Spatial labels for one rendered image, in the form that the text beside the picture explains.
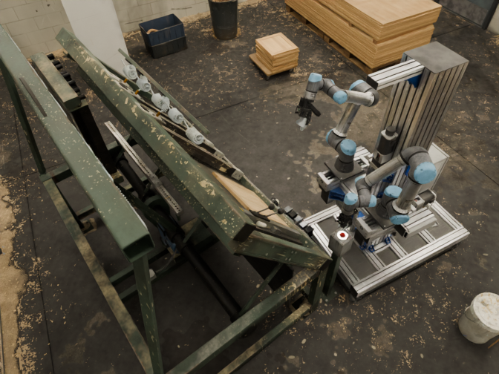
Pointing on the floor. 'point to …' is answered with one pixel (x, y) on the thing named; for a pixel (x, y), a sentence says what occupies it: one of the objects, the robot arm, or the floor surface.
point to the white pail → (481, 318)
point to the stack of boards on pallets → (369, 27)
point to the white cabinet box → (98, 30)
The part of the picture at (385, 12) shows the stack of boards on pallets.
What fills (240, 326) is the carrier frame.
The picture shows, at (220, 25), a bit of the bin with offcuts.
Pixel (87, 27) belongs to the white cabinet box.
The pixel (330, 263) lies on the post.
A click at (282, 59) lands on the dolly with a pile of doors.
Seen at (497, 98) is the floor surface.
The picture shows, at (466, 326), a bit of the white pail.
